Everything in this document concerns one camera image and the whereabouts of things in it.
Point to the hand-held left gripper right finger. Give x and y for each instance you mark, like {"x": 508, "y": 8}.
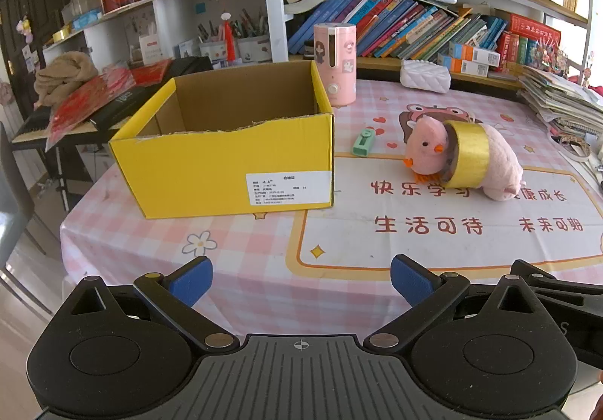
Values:
{"x": 410, "y": 278}

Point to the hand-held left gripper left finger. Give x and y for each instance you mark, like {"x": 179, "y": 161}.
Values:
{"x": 191, "y": 281}

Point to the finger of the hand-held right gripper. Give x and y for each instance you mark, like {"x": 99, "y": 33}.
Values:
{"x": 560, "y": 281}

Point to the yellow cardboard box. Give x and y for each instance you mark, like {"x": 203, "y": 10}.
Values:
{"x": 188, "y": 175}

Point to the pink plush chick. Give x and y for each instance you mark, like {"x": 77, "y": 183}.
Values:
{"x": 426, "y": 142}

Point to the gold tape roll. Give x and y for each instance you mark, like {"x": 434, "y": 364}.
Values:
{"x": 471, "y": 151}

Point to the mint green correction tape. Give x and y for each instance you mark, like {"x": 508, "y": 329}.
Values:
{"x": 362, "y": 142}

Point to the pink printed tablecloth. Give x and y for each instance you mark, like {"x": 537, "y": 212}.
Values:
{"x": 235, "y": 250}

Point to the stack of papers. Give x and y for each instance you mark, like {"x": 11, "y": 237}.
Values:
{"x": 560, "y": 99}

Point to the black electronic keyboard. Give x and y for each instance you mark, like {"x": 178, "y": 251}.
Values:
{"x": 113, "y": 106}

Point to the white quilted pouch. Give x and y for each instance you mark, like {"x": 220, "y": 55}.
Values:
{"x": 426, "y": 77}

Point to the black bag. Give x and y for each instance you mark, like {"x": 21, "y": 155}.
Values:
{"x": 191, "y": 67}

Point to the orange white carton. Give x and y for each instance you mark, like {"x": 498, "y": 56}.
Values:
{"x": 476, "y": 53}
{"x": 464, "y": 67}

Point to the pink cylindrical appliance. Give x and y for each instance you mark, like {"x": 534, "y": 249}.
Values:
{"x": 335, "y": 66}

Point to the small figurines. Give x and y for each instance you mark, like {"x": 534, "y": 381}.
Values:
{"x": 553, "y": 55}

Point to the white pen cup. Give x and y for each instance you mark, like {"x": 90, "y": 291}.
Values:
{"x": 254, "y": 50}
{"x": 214, "y": 51}

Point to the white box red label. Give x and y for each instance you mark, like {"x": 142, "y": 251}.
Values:
{"x": 151, "y": 50}

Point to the beige cloth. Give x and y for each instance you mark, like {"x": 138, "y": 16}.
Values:
{"x": 66, "y": 76}

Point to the red boxed book set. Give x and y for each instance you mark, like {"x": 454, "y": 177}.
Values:
{"x": 527, "y": 43}

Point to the red tassel ornament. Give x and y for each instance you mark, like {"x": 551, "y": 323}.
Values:
{"x": 230, "y": 38}

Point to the row of colourful books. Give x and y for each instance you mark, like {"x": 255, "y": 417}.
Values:
{"x": 400, "y": 24}

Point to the white bookshelf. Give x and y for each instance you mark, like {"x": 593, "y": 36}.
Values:
{"x": 275, "y": 0}

